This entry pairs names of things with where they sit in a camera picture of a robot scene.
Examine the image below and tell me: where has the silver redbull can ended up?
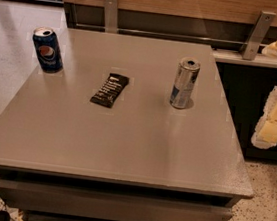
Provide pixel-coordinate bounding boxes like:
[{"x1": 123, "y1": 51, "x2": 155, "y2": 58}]
[{"x1": 170, "y1": 57, "x2": 201, "y2": 109}]

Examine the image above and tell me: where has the blue pepsi can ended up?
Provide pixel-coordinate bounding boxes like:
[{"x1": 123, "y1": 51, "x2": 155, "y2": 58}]
[{"x1": 32, "y1": 27, "x2": 63, "y2": 73}]

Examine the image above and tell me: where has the grey drawer cabinet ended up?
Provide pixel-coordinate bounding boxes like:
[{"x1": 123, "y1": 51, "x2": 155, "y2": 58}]
[{"x1": 0, "y1": 29, "x2": 253, "y2": 221}]

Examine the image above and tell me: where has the black snack bar wrapper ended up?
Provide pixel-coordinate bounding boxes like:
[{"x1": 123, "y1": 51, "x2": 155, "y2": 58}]
[{"x1": 90, "y1": 73, "x2": 129, "y2": 108}]

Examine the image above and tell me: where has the upper grey drawer front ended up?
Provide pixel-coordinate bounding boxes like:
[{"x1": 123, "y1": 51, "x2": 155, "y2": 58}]
[{"x1": 0, "y1": 179, "x2": 233, "y2": 221}]

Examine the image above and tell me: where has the right metal bracket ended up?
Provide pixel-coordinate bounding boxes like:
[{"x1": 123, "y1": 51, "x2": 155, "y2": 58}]
[{"x1": 241, "y1": 11, "x2": 276, "y2": 61}]

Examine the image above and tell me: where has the metal bracket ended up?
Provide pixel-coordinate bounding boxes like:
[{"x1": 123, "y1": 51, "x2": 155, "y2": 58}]
[
  {"x1": 103, "y1": 0, "x2": 118, "y2": 34},
  {"x1": 241, "y1": 11, "x2": 276, "y2": 61}
]

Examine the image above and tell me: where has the left metal bracket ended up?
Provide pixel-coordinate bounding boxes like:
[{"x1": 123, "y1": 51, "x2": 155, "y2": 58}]
[{"x1": 103, "y1": 0, "x2": 118, "y2": 34}]

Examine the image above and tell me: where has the horizontal metal rail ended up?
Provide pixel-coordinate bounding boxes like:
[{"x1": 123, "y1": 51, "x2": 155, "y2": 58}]
[{"x1": 67, "y1": 20, "x2": 266, "y2": 52}]

